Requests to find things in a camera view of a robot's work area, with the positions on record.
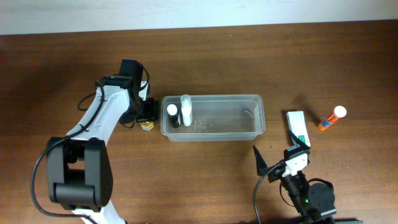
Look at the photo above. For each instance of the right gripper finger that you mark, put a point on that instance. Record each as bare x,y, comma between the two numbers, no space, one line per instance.
261,165
299,145

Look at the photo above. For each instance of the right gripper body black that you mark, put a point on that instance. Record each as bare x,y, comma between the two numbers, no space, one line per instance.
275,172

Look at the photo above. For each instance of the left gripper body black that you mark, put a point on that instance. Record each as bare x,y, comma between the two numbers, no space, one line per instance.
149,109

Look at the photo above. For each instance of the small gold-lidded balm jar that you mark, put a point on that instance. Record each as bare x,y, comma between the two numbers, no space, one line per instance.
147,125

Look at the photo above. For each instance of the dark bottle white cap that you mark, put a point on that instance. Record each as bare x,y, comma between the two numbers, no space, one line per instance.
174,116

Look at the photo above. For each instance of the white lotion bottle clear cap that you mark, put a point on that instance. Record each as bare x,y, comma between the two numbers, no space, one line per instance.
186,109

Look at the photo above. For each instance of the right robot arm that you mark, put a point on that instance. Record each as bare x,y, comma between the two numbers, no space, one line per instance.
313,199

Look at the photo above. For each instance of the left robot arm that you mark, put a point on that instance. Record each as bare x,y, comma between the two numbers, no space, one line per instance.
79,173

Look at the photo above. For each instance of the clear plastic container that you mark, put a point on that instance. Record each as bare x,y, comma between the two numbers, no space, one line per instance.
216,118

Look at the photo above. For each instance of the white medicine box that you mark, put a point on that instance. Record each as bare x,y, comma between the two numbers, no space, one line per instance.
296,122

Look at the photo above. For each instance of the orange tube white cap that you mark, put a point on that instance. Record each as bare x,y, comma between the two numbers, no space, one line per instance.
337,113

